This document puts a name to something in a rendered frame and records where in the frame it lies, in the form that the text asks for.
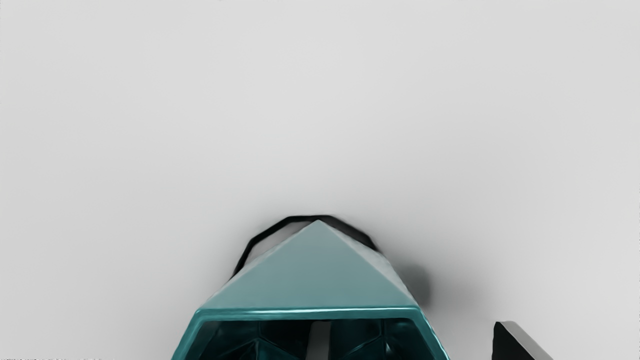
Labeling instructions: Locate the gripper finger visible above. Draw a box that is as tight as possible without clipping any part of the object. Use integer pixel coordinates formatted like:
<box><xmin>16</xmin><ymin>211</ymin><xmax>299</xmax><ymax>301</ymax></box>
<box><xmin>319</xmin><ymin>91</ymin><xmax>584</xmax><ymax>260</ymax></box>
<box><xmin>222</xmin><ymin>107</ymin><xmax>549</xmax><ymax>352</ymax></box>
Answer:
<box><xmin>492</xmin><ymin>321</ymin><xmax>555</xmax><ymax>360</ymax></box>

